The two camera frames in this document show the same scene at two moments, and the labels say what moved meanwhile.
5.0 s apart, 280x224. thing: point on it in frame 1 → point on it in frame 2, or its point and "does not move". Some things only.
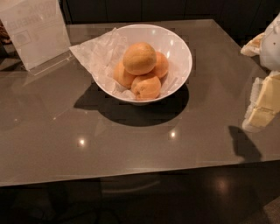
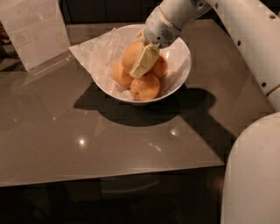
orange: (122, 76) does not move
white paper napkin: (100, 54) does not move
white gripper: (271, 46) → (158, 29)
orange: (139, 58) does not move
